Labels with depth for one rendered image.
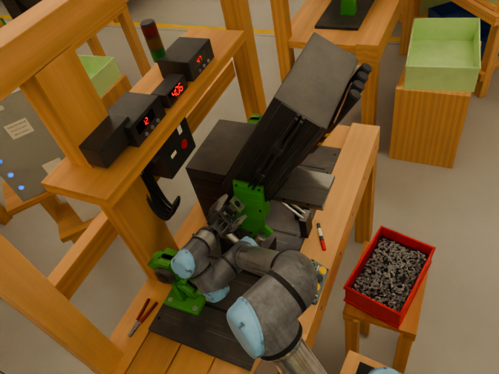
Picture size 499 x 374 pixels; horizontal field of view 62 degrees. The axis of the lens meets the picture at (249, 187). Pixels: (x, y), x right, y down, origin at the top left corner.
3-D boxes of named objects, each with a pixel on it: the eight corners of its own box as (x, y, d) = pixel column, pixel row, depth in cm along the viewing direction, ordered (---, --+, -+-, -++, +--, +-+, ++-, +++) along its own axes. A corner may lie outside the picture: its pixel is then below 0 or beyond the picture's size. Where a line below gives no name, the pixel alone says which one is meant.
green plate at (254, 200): (274, 221, 157) (272, 174, 146) (265, 234, 151) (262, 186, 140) (246, 215, 162) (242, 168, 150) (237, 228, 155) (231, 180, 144)
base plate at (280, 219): (341, 151, 201) (341, 148, 199) (251, 372, 138) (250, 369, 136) (262, 139, 217) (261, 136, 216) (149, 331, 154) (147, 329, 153)
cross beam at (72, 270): (236, 76, 206) (232, 59, 200) (65, 305, 132) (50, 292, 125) (227, 75, 208) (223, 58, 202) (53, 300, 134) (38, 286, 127)
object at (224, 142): (269, 181, 193) (258, 124, 168) (243, 231, 175) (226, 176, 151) (235, 174, 200) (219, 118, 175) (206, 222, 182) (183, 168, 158)
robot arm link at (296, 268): (320, 240, 89) (238, 228, 134) (284, 274, 85) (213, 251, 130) (348, 280, 91) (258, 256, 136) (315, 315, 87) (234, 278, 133)
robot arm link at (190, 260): (180, 283, 123) (163, 262, 121) (200, 260, 131) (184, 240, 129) (197, 279, 118) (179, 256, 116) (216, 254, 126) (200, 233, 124)
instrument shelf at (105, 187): (246, 39, 164) (244, 30, 161) (112, 209, 112) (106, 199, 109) (192, 36, 174) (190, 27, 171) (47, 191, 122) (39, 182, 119)
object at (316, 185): (335, 180, 159) (335, 174, 157) (322, 211, 150) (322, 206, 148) (243, 163, 174) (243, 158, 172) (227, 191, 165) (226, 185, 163)
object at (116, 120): (137, 134, 123) (128, 115, 118) (108, 169, 115) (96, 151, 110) (119, 130, 126) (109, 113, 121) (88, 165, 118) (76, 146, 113)
